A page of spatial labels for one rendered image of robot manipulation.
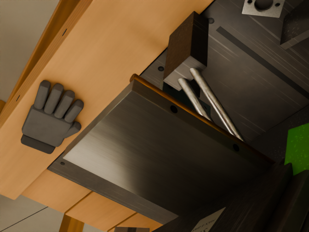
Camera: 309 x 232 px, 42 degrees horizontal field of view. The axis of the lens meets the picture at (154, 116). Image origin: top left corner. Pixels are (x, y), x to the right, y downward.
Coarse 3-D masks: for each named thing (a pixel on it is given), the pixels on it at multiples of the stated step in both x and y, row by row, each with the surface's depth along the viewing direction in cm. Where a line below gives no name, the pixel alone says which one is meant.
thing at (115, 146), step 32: (128, 96) 42; (160, 96) 44; (96, 128) 47; (128, 128) 46; (160, 128) 45; (192, 128) 45; (96, 160) 51; (128, 160) 50; (160, 160) 50; (192, 160) 49; (224, 160) 48; (256, 160) 49; (160, 192) 55; (192, 192) 54; (224, 192) 53
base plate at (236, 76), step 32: (224, 0) 58; (256, 0) 58; (288, 0) 57; (224, 32) 62; (256, 32) 62; (160, 64) 68; (224, 64) 67; (256, 64) 66; (288, 64) 65; (224, 96) 72; (256, 96) 71; (288, 96) 70; (224, 128) 78; (256, 128) 77; (64, 160) 92; (96, 192) 100; (128, 192) 98
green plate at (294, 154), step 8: (296, 128) 47; (304, 128) 45; (288, 136) 47; (296, 136) 46; (304, 136) 45; (288, 144) 46; (296, 144) 45; (304, 144) 44; (288, 152) 46; (296, 152) 45; (304, 152) 44; (288, 160) 45; (296, 160) 44; (304, 160) 43; (296, 168) 43; (304, 168) 42
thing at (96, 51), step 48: (96, 0) 61; (144, 0) 60; (192, 0) 59; (48, 48) 84; (96, 48) 67; (144, 48) 66; (48, 96) 77; (96, 96) 76; (0, 144) 90; (0, 192) 105
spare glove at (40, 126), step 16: (64, 96) 74; (32, 112) 77; (48, 112) 77; (64, 112) 77; (32, 128) 81; (48, 128) 80; (64, 128) 79; (80, 128) 80; (32, 144) 85; (48, 144) 85
